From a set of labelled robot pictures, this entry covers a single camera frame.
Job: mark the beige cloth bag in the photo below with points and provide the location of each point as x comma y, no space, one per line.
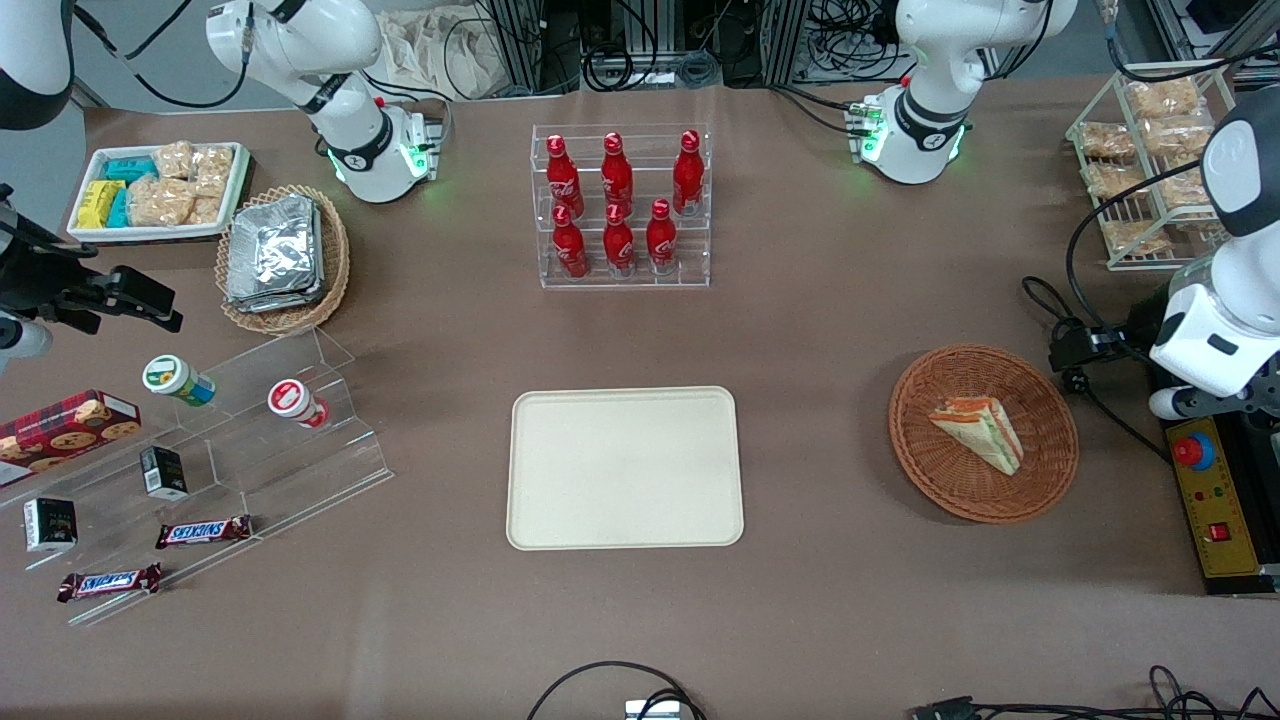
440,55

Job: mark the small black white box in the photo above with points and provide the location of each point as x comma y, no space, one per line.
50,524

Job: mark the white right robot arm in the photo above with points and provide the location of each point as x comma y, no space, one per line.
300,50

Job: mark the aluminium frame post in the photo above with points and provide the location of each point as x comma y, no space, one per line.
520,45

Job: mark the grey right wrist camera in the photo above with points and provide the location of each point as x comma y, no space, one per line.
22,338

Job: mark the triangle sandwich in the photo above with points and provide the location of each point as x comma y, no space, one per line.
985,435

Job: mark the yellow emergency stop box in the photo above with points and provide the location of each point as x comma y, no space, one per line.
1215,510

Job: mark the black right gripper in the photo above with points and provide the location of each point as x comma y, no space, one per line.
38,282

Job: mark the brown snickers bar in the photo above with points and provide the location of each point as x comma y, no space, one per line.
110,582
203,532

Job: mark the red cola bottle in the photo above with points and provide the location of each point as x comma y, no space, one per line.
570,250
688,175
619,245
661,240
563,180
617,175

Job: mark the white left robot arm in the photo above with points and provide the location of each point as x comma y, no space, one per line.
940,60

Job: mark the yellow snack packet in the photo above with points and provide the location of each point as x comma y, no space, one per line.
98,203

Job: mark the cup with green lid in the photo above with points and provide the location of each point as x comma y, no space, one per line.
175,380

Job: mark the white rectangular snack tray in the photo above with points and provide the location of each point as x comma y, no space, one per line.
90,235

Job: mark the clear acrylic bottle rack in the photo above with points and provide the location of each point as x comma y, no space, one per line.
640,282

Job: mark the clear acrylic step shelf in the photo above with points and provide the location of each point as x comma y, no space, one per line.
260,480

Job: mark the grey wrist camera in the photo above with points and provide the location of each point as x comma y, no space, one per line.
1190,403
22,338

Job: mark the silver foil packet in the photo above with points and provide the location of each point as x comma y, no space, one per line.
275,300
275,240

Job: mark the small silver device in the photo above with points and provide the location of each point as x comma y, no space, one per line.
652,710

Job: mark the teal snack packet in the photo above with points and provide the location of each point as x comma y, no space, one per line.
130,169
119,210

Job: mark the clear bag of biscuits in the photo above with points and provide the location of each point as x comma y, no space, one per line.
1135,238
1162,98
1183,188
1113,180
1178,137
1105,140

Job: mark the cup with red lid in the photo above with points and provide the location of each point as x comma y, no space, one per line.
295,403

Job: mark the round brown wicker basket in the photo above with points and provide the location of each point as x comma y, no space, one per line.
950,490

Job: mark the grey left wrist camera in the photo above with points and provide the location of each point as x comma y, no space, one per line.
1190,403

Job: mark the oval light wicker basket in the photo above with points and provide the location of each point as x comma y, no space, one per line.
335,260

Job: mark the clear bag of crackers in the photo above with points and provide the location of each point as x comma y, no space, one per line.
213,170
174,160
160,202
205,210

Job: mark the red cookie box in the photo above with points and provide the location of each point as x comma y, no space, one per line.
60,435

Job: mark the beige plastic tray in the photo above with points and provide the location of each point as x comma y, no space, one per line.
625,468

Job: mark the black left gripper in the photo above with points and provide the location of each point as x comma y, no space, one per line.
1136,331

